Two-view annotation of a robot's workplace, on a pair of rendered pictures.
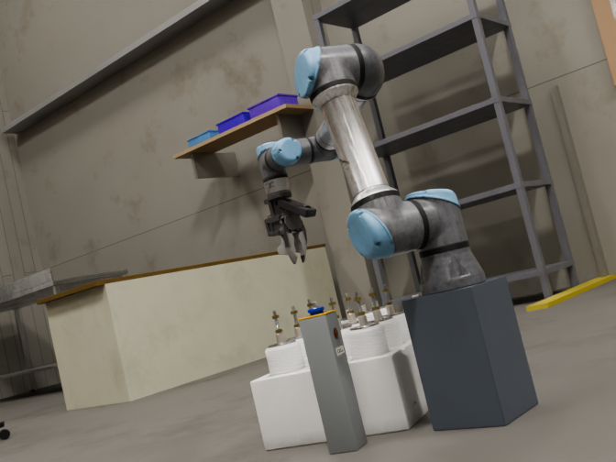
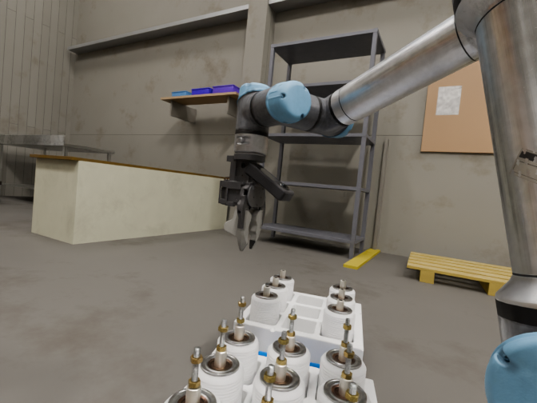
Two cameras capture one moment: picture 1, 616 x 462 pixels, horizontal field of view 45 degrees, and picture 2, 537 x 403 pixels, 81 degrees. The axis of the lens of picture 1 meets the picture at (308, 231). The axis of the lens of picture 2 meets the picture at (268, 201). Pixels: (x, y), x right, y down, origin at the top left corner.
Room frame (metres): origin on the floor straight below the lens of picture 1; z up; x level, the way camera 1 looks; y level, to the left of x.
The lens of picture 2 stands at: (1.49, 0.14, 0.60)
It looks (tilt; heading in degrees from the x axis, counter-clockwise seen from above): 2 degrees down; 350
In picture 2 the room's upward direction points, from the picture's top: 6 degrees clockwise
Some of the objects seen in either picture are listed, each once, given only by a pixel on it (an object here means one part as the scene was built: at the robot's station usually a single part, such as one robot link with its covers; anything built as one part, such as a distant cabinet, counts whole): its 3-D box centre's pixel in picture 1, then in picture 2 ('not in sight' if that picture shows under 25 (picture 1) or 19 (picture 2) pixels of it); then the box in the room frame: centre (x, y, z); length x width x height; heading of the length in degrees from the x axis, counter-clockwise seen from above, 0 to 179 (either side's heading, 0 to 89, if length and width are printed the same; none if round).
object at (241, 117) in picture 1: (239, 124); (204, 94); (6.02, 0.34, 1.83); 0.33 x 0.23 x 0.11; 51
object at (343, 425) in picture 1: (333, 381); not in sight; (1.74, 0.02, 0.16); 0.07 x 0.07 x 0.31; 67
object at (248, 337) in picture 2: not in sight; (238, 337); (2.19, 0.04, 0.25); 0.08 x 0.08 x 0.01
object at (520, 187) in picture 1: (439, 144); (316, 148); (4.83, -0.97, 1.10); 1.15 x 0.48 x 2.20; 51
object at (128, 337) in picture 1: (208, 317); (149, 199); (5.22, 0.82, 0.35); 2.12 x 0.66 x 0.70; 141
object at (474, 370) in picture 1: (469, 352); not in sight; (1.72, -0.30, 0.15); 0.18 x 0.18 x 0.30; 51
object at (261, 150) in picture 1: (271, 162); (254, 111); (2.19, 0.06, 0.77); 0.09 x 0.08 x 0.11; 24
